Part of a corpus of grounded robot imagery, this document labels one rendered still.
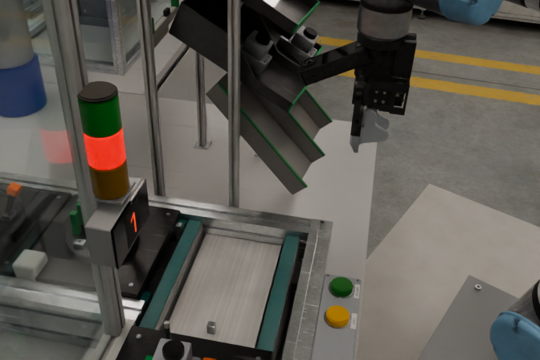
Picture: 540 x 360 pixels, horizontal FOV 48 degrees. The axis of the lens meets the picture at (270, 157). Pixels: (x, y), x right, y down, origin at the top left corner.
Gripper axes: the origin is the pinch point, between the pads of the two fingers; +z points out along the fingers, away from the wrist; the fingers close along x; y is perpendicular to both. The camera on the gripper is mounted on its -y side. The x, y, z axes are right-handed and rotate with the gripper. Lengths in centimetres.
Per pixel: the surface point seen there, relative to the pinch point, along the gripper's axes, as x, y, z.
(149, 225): 0.9, -38.0, 26.3
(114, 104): -24.6, -29.4, -16.9
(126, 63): 84, -77, 34
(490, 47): 344, 85, 123
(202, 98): 47, -40, 22
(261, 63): 20.8, -19.9, -2.6
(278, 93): 15.7, -15.4, 0.9
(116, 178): -25.6, -29.9, -6.1
